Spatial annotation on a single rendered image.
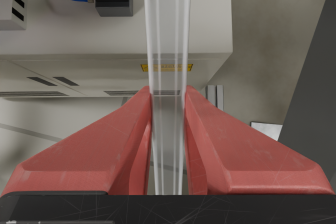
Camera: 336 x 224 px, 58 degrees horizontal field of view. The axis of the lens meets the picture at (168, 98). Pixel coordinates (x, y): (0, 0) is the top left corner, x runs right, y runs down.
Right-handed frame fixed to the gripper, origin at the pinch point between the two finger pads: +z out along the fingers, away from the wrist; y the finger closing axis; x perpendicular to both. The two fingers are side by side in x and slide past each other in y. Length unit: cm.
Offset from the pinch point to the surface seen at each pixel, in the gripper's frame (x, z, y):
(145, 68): 19.7, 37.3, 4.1
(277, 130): 63, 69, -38
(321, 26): -1.5, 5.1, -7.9
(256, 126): 62, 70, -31
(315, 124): 3.1, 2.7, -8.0
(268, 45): 41, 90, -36
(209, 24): 10.1, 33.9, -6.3
